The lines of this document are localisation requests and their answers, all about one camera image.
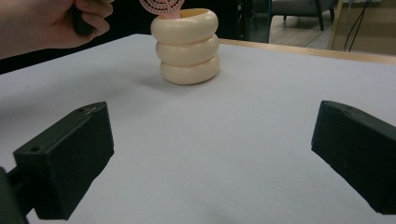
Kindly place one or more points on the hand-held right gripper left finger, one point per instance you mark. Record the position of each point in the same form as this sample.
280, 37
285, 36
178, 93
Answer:
68, 158

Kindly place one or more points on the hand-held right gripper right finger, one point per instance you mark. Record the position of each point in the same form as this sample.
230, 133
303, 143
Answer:
358, 149

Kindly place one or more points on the pink hairbrush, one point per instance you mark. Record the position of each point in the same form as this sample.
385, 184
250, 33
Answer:
162, 7

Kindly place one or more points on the cream ringed holder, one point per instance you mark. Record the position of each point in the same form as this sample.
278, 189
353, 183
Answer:
186, 49

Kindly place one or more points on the grey armchair with dark legs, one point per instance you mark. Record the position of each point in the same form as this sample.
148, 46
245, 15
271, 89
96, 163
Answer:
299, 7

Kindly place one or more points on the dark stand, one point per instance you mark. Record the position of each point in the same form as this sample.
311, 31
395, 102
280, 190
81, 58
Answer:
253, 18

